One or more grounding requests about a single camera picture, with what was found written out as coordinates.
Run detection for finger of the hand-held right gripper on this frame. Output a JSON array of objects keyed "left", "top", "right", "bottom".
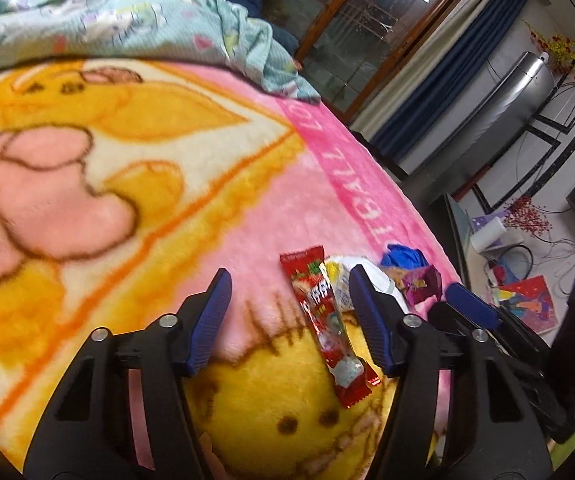
[{"left": 427, "top": 282, "right": 518, "bottom": 356}]

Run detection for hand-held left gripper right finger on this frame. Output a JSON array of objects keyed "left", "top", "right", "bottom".
[{"left": 349, "top": 264, "right": 554, "bottom": 480}]

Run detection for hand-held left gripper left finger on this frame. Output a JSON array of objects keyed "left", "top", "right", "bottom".
[{"left": 24, "top": 267, "right": 233, "bottom": 480}]

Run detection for red snack wrapper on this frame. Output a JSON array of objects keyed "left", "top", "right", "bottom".
[{"left": 280, "top": 245, "right": 384, "bottom": 410}]

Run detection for purple snack wrapper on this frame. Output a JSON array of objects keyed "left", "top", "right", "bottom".
[{"left": 385, "top": 264, "right": 443, "bottom": 307}]

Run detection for white snack wrapper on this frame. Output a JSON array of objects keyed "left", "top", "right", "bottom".
[{"left": 325, "top": 255, "right": 408, "bottom": 311}]

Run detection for colourful painting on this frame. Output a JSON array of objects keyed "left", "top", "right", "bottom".
[{"left": 497, "top": 275, "right": 558, "bottom": 336}]

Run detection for dark glass television stand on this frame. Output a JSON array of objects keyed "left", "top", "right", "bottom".
[{"left": 430, "top": 192, "right": 473, "bottom": 291}]

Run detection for white paper roll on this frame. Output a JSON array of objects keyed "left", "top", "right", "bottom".
[{"left": 470, "top": 220, "right": 507, "bottom": 252}]

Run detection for crumpled blue plastic bag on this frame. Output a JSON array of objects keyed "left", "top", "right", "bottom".
[{"left": 380, "top": 243, "right": 427, "bottom": 271}]

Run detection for purple dotted box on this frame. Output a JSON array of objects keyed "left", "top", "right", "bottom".
[{"left": 471, "top": 212, "right": 505, "bottom": 231}]

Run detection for red berry branches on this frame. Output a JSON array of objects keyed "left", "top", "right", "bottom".
[{"left": 505, "top": 197, "right": 553, "bottom": 233}]

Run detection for pink cartoon printed blanket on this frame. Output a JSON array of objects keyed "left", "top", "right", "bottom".
[{"left": 0, "top": 57, "right": 468, "bottom": 480}]

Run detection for silver tower air conditioner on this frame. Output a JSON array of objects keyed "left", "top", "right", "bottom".
[{"left": 397, "top": 51, "right": 555, "bottom": 206}]

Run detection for long blue curtain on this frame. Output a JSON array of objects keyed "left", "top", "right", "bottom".
[{"left": 370, "top": 0, "right": 533, "bottom": 161}]

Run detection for yellow artificial flowers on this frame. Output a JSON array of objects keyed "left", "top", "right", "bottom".
[{"left": 525, "top": 21, "right": 575, "bottom": 73}]

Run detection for light blue cartoon quilt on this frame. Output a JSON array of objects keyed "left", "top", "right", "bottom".
[{"left": 0, "top": 0, "right": 321, "bottom": 103}]

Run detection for black cable loop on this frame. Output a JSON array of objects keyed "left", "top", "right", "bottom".
[{"left": 487, "top": 245, "right": 533, "bottom": 281}]

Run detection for wooden frame window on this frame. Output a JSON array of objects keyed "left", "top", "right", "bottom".
[{"left": 262, "top": 0, "right": 473, "bottom": 116}]

